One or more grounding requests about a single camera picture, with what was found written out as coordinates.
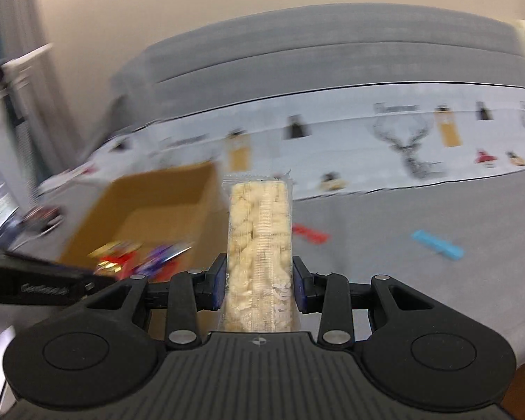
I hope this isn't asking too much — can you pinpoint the large red snack packet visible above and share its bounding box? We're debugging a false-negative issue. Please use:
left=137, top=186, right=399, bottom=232
left=96, top=254, right=134, bottom=278

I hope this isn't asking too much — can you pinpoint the thin red snack stick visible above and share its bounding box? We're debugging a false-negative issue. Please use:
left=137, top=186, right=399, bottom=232
left=292, top=223, right=331, bottom=244

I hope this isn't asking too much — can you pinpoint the purple snack bar packet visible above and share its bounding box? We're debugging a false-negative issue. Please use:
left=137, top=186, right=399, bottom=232
left=135, top=240, right=193, bottom=274

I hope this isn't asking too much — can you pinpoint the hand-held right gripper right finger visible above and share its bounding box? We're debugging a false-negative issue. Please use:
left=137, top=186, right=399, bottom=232
left=292, top=256, right=438, bottom=348

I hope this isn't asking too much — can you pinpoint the blue snack packet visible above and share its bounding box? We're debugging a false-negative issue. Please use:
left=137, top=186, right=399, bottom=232
left=411, top=229, right=465, bottom=262

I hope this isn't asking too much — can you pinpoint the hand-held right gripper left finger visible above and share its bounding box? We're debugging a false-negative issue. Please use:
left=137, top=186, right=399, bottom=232
left=85, top=254, right=228, bottom=351

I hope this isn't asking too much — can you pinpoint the pale rice cracker bar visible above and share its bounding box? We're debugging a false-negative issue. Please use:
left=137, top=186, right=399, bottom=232
left=219, top=170, right=300, bottom=332

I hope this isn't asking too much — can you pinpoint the grey curtain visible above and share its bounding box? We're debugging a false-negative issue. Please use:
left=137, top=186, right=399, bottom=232
left=0, top=0, right=82, bottom=171

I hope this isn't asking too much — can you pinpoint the cardboard box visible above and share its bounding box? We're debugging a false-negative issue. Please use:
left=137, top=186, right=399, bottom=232
left=57, top=161, right=229, bottom=342

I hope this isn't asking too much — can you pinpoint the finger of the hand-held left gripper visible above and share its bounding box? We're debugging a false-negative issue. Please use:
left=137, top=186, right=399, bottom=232
left=79, top=269, right=117, bottom=294

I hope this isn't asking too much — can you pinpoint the short red snack packet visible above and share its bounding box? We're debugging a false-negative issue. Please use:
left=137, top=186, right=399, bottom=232
left=149, top=260, right=180, bottom=281

